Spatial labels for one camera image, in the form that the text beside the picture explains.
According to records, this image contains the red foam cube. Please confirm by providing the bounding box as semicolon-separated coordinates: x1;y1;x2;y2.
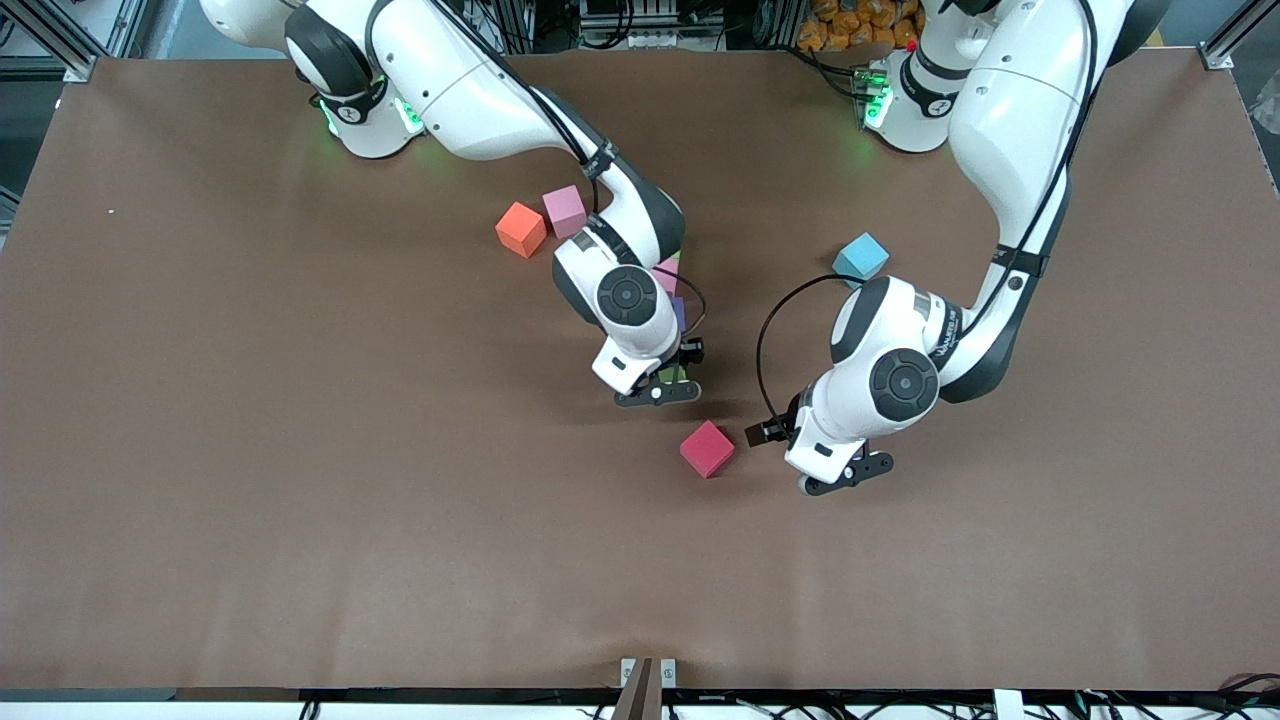
680;420;736;479

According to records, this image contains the aluminium frame profile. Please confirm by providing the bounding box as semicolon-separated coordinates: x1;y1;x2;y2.
1200;0;1280;71
0;0;101;83

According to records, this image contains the black cable bundle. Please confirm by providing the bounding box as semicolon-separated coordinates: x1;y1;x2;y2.
1075;673;1280;720

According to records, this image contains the brown post with metal brackets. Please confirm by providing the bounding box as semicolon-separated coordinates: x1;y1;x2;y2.
612;657;679;720

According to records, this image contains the brown table cover sheet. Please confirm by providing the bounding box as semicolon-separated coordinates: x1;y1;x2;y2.
0;50;1280;691

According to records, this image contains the pile of orange items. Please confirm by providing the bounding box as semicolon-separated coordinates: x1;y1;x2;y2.
797;0;921;51

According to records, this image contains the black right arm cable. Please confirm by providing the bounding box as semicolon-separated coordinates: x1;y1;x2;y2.
430;0;707;341

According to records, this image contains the orange foam cube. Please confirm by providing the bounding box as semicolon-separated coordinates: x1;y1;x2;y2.
495;202;549;259

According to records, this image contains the blue foam cube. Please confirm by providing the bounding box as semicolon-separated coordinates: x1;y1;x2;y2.
832;232;891;286

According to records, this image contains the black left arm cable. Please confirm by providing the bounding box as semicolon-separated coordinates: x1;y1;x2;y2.
755;0;1101;431

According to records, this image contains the metal equipment frame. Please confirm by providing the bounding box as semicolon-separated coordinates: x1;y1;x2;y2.
578;0;726;49

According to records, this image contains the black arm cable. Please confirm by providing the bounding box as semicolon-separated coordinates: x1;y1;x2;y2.
430;0;707;341
755;0;1101;431

